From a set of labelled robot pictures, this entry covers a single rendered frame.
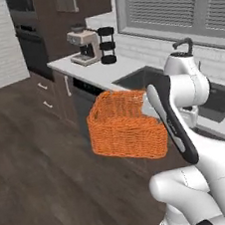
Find grey window blinds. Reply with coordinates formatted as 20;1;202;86
113;0;225;65

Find black built-in oven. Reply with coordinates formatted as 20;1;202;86
4;0;55;87

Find black tap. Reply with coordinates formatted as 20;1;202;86
171;36;196;59

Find dark dishwasher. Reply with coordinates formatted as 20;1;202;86
70;73;113;141

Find dark sink basin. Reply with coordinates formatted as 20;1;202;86
110;55;225;136

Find orange woven basket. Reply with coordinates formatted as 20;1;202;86
82;83;172;168

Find beige coffee machine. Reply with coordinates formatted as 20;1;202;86
64;21;104;70

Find white cabinet door handle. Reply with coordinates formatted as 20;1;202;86
63;74;73;98

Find black three-tier stand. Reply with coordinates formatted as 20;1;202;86
96;25;120;67

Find brown drawer front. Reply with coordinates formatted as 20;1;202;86
32;88;62;122
28;68;59;103

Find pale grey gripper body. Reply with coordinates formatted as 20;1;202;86
139;91;164;125

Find brown cabinet door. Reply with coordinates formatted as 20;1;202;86
52;68;80;126

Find white drawer handle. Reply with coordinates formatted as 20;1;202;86
36;81;48;92
42;99;55;111

